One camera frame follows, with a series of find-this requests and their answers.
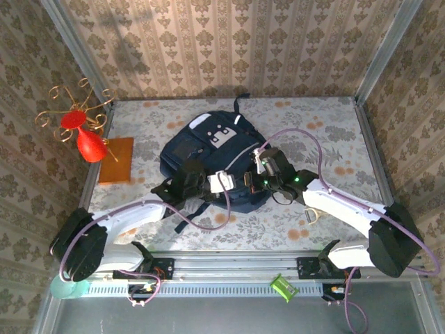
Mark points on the lime green packet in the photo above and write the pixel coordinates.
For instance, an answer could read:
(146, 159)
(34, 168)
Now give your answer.
(284, 288)

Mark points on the floral tablecloth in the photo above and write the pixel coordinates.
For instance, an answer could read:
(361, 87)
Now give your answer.
(260, 236)

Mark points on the beige peeler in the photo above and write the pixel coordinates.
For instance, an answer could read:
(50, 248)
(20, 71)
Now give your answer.
(313, 215)

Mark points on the orange wooden board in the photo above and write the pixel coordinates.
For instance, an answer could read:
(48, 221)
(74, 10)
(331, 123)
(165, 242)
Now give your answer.
(116, 170)

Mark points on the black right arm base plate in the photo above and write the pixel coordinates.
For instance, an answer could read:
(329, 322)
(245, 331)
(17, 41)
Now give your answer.
(307, 268)

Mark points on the teal plastic cup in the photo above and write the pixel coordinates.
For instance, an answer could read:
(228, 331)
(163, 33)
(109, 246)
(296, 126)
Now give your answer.
(80, 290)

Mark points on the black connector board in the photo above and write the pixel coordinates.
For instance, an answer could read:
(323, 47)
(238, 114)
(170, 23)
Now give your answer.
(328, 290)
(139, 288)

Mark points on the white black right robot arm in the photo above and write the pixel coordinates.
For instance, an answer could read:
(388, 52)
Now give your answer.
(389, 240)

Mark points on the aluminium corner post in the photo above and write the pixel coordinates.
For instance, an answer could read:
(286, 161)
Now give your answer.
(79, 52)
(384, 52)

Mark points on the grey metal shelf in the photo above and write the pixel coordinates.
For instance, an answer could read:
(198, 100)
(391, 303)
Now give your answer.
(208, 316)

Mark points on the navy blue backpack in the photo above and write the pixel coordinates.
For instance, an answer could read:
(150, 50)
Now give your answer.
(187, 149)

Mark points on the aluminium front rail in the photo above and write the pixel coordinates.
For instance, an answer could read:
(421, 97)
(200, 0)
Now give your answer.
(236, 264)

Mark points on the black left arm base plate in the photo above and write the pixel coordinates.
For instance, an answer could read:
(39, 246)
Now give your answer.
(165, 268)

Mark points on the red plastic goblet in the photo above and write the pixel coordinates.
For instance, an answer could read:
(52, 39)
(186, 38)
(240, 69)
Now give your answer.
(91, 148)

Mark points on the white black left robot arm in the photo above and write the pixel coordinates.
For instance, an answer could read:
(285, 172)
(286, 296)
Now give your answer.
(139, 215)

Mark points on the aluminium side rail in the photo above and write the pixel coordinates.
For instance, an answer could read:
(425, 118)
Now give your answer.
(91, 174)
(376, 153)

